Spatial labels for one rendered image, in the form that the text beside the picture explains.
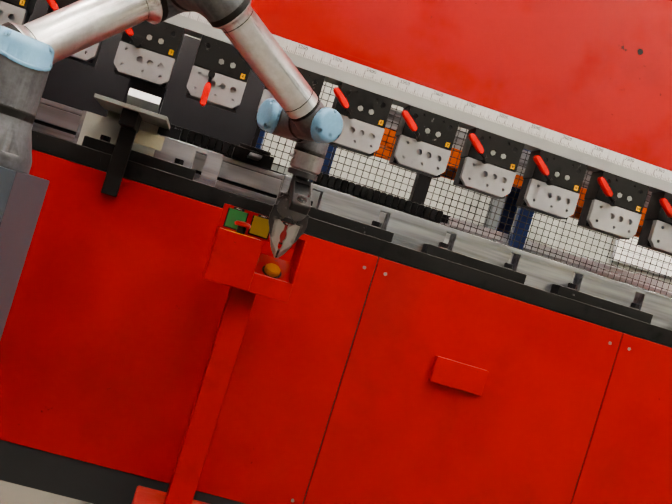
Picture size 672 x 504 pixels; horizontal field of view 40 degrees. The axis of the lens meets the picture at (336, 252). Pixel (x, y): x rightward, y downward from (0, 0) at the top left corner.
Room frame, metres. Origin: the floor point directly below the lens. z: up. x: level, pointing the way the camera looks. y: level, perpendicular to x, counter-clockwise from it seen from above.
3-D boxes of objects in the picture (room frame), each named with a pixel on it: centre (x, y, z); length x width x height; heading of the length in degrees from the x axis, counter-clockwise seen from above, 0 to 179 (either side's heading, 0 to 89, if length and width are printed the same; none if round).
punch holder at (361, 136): (2.60, 0.05, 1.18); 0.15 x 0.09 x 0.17; 99
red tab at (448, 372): (2.52, -0.42, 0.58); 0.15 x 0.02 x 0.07; 99
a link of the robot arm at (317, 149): (2.17, 0.13, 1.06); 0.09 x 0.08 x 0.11; 130
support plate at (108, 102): (2.37, 0.60, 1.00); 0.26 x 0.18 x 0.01; 9
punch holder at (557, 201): (2.70, -0.54, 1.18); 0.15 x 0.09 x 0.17; 99
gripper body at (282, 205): (2.20, 0.13, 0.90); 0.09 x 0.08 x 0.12; 9
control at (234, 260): (2.19, 0.18, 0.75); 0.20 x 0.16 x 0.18; 99
